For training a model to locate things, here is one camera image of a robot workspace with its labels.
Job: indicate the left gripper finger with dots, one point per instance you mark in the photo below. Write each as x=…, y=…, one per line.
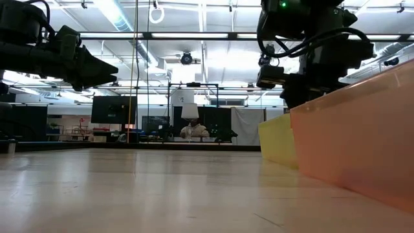
x=97, y=66
x=100, y=80

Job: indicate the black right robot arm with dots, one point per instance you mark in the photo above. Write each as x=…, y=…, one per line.
x=307, y=16

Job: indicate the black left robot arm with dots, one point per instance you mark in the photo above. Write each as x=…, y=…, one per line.
x=19, y=55

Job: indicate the black monitor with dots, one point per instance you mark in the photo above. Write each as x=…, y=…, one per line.
x=113, y=110

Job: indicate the white LED light bar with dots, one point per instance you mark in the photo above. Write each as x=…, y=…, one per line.
x=110, y=35
x=247, y=36
x=381, y=37
x=191, y=35

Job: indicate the black ceiling spotlight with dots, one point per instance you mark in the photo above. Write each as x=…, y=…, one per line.
x=264, y=59
x=186, y=58
x=391, y=61

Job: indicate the orange plastic bin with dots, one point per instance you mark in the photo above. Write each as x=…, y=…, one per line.
x=355, y=139

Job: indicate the yellow plastic bin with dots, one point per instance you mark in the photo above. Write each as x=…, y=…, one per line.
x=276, y=142

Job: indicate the grey hanging cloth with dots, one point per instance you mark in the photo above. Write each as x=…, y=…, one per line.
x=247, y=126

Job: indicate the white lampshade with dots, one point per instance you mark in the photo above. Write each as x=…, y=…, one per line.
x=189, y=111

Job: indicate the person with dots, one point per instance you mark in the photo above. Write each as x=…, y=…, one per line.
x=194, y=131

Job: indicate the silver ventilation duct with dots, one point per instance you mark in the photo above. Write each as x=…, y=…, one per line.
x=113, y=16

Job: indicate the black aluminium rig frame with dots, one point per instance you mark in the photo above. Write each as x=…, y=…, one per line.
x=147, y=35

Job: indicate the black background frame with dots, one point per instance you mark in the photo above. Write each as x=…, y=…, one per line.
x=207, y=84

